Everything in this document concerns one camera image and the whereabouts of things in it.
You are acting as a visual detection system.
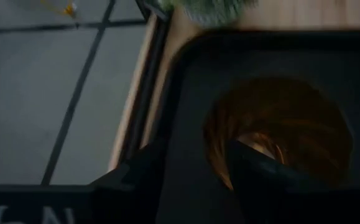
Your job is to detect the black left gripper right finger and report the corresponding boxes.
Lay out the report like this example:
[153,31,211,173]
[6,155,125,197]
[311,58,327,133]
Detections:
[227,139,360,224]

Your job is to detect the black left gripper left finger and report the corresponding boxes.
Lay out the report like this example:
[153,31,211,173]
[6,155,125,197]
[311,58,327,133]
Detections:
[89,138,170,224]

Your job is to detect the black rectangular tray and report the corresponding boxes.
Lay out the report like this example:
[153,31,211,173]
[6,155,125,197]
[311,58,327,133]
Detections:
[154,29,360,224]

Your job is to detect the green broccoli head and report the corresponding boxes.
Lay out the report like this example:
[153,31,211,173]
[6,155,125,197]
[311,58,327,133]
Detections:
[159,0,259,27]

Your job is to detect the small yellow object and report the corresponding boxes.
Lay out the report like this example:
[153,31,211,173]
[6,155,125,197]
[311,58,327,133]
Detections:
[40,0,77,19]

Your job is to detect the black table edge rail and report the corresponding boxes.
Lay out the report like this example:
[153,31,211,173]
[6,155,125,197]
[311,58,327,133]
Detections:
[117,0,173,175]

